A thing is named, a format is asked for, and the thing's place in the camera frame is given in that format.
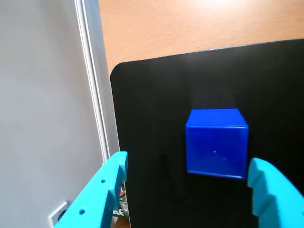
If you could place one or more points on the cyan gripper finger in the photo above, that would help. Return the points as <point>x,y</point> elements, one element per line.
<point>280,202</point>
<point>95,202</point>

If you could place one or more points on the blue cube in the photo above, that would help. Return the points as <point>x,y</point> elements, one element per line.
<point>216,152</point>

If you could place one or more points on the green printed box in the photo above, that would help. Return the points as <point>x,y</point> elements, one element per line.
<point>123,204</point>

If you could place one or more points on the black mat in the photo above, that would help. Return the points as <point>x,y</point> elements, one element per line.
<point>166,118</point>

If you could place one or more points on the white wall socket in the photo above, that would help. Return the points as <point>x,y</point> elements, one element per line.
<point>57,216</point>

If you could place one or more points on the white wall trim strip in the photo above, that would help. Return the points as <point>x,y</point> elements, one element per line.
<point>91,71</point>

